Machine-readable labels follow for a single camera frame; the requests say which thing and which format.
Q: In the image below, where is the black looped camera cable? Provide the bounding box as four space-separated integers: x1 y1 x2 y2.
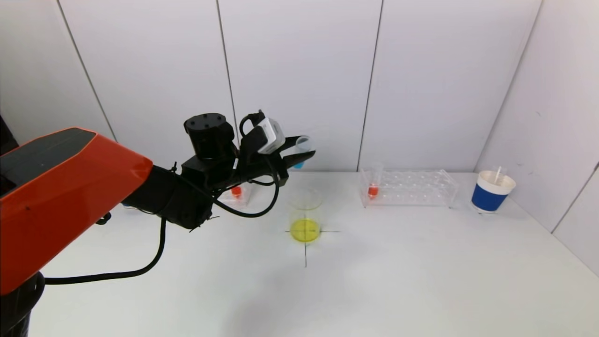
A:
206 110 281 219

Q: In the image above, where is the clear acrylic test tube rack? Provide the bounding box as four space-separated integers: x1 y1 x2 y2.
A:
219 182 252 207
358 168 458 208

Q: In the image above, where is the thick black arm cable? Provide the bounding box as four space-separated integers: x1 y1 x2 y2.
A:
44 217 168 286

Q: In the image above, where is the clear glass beaker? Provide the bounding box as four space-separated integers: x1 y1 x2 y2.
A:
288 188 324 243

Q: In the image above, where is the blue white paper cup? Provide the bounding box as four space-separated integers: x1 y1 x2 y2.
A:
471 170 517 214

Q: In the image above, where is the test tube with blue pigment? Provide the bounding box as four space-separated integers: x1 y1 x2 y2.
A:
293 135 313 169

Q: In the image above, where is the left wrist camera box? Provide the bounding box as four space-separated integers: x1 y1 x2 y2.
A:
255 117 286 155

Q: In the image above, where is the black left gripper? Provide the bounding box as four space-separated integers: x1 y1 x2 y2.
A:
236 136 316 187

